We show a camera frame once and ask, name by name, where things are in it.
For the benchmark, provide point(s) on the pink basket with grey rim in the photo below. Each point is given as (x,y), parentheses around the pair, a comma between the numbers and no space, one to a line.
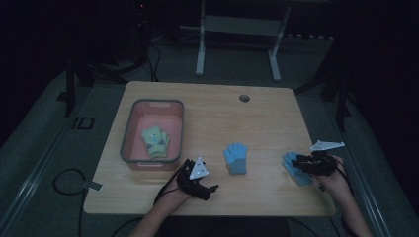
(154,112)

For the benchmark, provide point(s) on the grey table grommet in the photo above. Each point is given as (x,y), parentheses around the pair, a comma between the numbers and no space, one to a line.
(244,98)

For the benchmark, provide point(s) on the black tripod stand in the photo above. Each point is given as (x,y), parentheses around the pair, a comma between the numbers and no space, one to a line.
(339,98)
(70,89)

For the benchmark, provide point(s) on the blue glove with grey cuff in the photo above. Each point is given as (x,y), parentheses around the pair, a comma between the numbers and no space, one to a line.
(298,176)
(236,159)

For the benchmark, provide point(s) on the person's right hand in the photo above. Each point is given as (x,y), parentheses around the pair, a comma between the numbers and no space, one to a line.
(332,184)

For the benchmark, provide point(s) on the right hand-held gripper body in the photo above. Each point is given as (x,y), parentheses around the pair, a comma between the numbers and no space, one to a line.
(321,163)

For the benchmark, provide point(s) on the white metal stand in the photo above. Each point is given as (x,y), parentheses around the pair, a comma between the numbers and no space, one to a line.
(240,24)

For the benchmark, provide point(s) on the person's dark clothing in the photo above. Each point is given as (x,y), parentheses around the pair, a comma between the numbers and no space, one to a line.
(227,227)

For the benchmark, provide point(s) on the green knit glove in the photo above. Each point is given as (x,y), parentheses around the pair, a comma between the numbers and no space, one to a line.
(166,141)
(153,141)

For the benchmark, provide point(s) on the person's left hand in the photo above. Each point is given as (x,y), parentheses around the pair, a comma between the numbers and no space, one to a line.
(176,197)

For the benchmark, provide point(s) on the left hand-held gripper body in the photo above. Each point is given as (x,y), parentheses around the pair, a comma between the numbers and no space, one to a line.
(194,177)

